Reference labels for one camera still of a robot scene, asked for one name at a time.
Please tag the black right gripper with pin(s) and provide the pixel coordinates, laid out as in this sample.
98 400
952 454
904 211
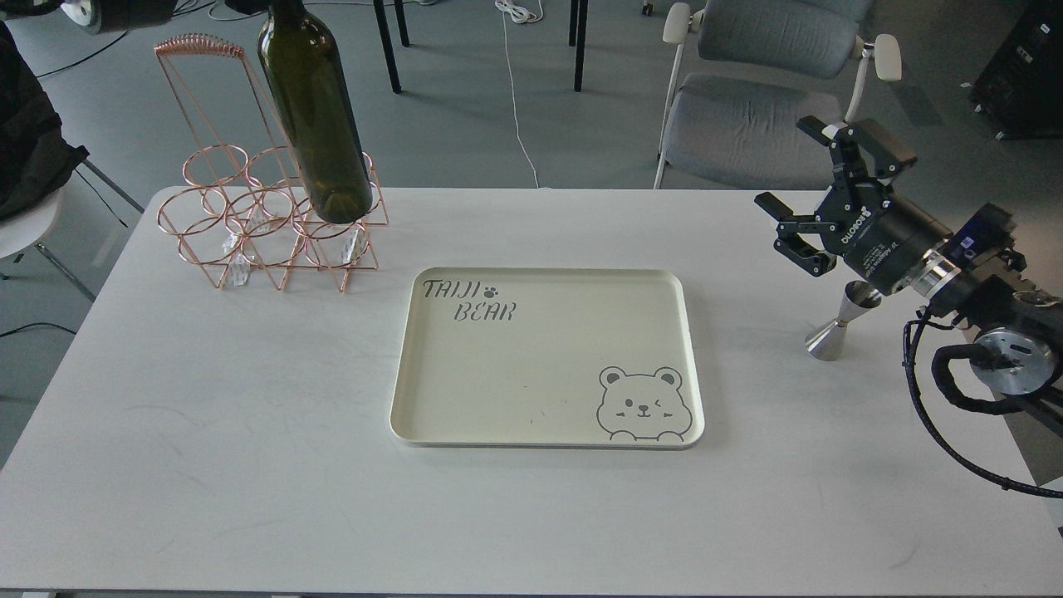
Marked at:
878 233

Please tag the silver metal jigger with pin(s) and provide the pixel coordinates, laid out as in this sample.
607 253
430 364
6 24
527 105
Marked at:
827 342

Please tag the dark green wine bottle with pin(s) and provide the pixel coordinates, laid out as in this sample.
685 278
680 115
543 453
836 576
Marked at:
302 65

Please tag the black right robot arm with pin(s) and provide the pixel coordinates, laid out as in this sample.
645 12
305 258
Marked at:
973 275

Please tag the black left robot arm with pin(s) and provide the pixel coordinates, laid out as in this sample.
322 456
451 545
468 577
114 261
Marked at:
97 17

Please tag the grey office chair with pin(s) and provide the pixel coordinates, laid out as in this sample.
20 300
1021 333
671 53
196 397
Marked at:
743 133

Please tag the black cabinet on wheels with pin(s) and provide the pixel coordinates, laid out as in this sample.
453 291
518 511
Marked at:
1020 90

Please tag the cream bear serving tray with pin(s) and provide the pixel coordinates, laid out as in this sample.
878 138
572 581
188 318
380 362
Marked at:
547 358

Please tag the white chair with black cloth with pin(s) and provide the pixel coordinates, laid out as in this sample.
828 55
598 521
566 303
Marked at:
36 163

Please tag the rose gold wire bottle rack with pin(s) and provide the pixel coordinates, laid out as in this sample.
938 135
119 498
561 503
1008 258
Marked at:
242 212

